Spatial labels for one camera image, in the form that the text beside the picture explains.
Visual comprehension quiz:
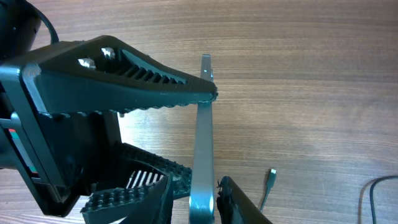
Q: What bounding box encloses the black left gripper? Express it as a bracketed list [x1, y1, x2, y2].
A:
[1, 65, 121, 217]

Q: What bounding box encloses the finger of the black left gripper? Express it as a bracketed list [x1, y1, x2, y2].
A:
[81, 143, 192, 223]
[21, 35, 218, 114]

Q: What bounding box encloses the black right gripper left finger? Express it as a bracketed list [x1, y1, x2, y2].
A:
[120, 176, 174, 224]

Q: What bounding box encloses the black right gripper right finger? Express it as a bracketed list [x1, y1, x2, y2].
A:
[216, 176, 272, 224]

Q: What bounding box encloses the blue screen smartphone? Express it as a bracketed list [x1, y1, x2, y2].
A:
[188, 54, 216, 224]

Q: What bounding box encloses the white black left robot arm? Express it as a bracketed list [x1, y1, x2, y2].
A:
[1, 1, 218, 223]

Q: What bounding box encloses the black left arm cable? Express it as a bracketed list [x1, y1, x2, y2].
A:
[29, 2, 60, 44]

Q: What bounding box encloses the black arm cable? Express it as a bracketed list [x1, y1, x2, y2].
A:
[29, 2, 60, 44]
[369, 175, 398, 224]

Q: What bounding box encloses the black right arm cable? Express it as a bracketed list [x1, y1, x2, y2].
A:
[369, 175, 398, 224]

